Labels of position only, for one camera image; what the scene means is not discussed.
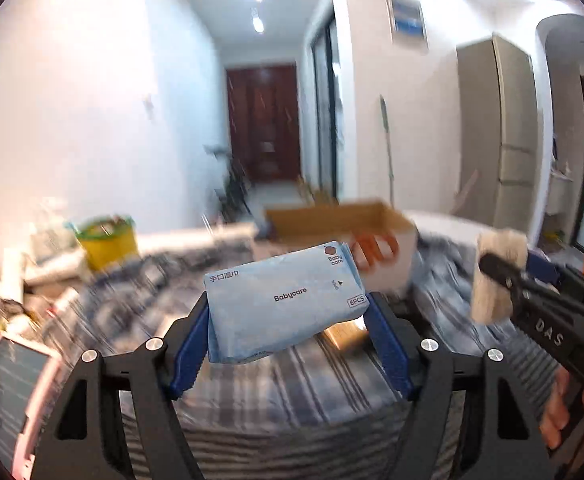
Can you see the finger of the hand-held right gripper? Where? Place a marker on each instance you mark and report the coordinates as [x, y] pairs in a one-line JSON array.
[[542, 267], [502, 272]]

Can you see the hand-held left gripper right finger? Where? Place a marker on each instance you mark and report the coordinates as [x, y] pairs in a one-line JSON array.
[[387, 355]]

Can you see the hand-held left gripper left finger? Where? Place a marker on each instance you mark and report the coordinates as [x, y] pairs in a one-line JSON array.
[[189, 360]]

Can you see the light blue wet wipe packet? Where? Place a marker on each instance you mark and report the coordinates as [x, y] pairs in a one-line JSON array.
[[282, 300]]

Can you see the white printed cardboard box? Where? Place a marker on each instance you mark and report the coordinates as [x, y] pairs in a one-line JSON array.
[[332, 220]]

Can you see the person's right hand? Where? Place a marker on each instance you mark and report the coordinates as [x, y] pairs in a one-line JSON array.
[[554, 420]]

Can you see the yellow-brown small box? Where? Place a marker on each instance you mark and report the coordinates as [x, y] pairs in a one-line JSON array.
[[344, 335]]

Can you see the white vanity cabinet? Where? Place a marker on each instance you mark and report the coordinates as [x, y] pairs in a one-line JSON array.
[[561, 190]]

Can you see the wooden stick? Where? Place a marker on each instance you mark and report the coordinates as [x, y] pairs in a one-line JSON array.
[[466, 185]]

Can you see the blue plaid cloth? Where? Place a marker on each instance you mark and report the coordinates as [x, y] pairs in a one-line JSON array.
[[297, 395]]

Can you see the beige refrigerator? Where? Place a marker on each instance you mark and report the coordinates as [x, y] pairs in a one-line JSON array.
[[512, 135]]

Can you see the yellow bucket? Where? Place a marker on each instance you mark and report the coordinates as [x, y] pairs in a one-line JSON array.
[[107, 250]]

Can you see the black bicycle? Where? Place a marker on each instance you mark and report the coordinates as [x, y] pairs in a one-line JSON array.
[[232, 185]]

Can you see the pink cased tablet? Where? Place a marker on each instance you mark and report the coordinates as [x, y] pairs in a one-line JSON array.
[[7, 390]]

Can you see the black framed sliding door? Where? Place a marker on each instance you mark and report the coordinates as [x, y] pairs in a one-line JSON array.
[[324, 110]]

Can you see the dark red entrance door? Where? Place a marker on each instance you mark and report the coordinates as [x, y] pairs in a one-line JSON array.
[[262, 120]]

